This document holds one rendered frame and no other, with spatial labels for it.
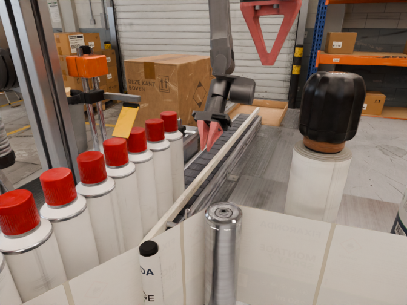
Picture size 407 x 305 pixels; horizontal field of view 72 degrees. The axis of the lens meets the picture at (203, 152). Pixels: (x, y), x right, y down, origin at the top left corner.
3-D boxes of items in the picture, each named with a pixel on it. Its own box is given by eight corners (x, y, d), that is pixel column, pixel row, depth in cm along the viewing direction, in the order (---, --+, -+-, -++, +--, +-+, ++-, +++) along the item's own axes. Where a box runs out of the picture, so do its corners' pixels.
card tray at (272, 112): (278, 126, 123) (280, 118, 121) (223, 120, 132) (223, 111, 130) (287, 109, 148) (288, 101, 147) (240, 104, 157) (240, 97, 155)
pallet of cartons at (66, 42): (80, 123, 387) (63, 34, 339) (29, 118, 405) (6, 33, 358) (123, 102, 493) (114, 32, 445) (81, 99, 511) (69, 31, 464)
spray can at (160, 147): (163, 227, 54) (156, 127, 46) (143, 218, 57) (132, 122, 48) (178, 212, 58) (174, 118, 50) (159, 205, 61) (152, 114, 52)
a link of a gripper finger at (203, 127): (215, 149, 71) (223, 115, 73) (190, 145, 73) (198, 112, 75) (221, 156, 77) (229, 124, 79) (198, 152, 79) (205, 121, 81)
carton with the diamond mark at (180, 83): (179, 138, 105) (176, 63, 94) (131, 127, 115) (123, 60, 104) (215, 117, 129) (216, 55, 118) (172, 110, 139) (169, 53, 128)
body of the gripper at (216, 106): (226, 120, 72) (232, 94, 74) (190, 116, 76) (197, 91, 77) (231, 129, 78) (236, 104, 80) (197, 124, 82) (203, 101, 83)
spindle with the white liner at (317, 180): (331, 265, 45) (379, 79, 33) (275, 250, 49) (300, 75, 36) (330, 231, 53) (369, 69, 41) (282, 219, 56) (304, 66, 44)
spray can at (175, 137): (180, 210, 59) (177, 117, 50) (157, 207, 60) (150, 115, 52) (188, 197, 63) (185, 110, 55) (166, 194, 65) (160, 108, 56)
